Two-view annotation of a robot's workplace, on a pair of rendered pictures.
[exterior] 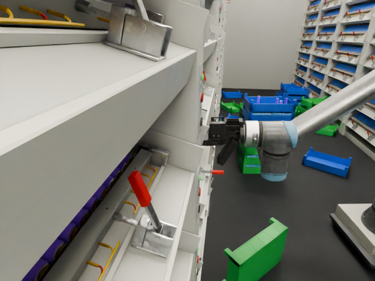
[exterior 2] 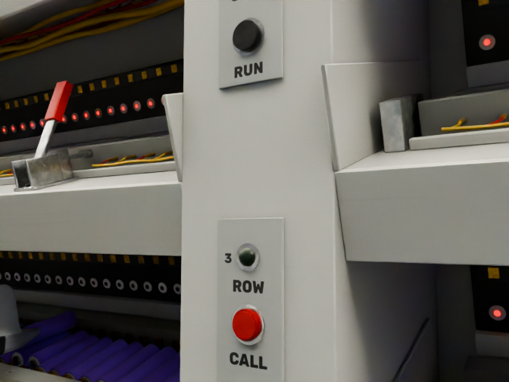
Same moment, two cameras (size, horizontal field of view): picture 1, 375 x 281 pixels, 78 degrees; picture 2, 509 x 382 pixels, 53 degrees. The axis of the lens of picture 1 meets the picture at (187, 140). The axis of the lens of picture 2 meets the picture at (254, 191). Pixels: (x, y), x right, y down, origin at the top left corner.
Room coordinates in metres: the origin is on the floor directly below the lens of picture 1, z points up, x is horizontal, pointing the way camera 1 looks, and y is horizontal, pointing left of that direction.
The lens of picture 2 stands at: (1.19, -0.37, 0.70)
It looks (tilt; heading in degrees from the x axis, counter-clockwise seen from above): 5 degrees up; 113
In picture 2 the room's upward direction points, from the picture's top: straight up
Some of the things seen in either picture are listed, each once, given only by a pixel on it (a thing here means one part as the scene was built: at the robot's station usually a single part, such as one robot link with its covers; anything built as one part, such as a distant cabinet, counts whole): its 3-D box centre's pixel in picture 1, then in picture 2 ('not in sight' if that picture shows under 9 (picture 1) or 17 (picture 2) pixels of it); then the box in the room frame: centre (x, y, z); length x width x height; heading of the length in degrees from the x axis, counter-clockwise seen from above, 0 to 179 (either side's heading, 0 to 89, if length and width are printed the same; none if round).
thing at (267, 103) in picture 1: (268, 102); not in sight; (1.58, -0.56, 0.52); 0.30 x 0.20 x 0.08; 89
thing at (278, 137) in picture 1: (275, 135); not in sight; (0.73, -0.30, 0.63); 0.12 x 0.09 x 0.10; 81
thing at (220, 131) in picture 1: (225, 131); not in sight; (0.75, -0.13, 0.64); 0.12 x 0.08 x 0.09; 81
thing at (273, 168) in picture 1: (273, 161); not in sight; (0.74, -0.31, 0.52); 0.12 x 0.09 x 0.12; 173
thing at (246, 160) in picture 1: (260, 153); not in sight; (1.58, -0.56, 0.12); 0.30 x 0.20 x 0.08; 89
